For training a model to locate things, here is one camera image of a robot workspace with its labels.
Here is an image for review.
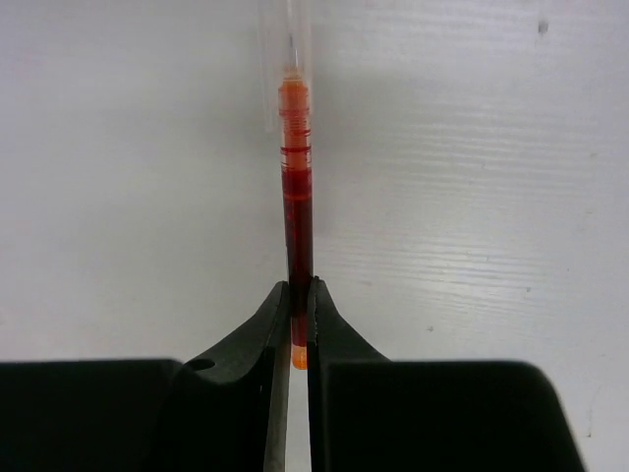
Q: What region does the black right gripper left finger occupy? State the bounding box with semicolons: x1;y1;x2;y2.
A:
1;282;290;471

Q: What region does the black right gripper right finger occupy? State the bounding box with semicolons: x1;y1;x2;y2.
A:
307;279;585;471

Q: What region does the dark red orange-tipped pen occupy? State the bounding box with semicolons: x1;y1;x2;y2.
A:
257;1;314;370

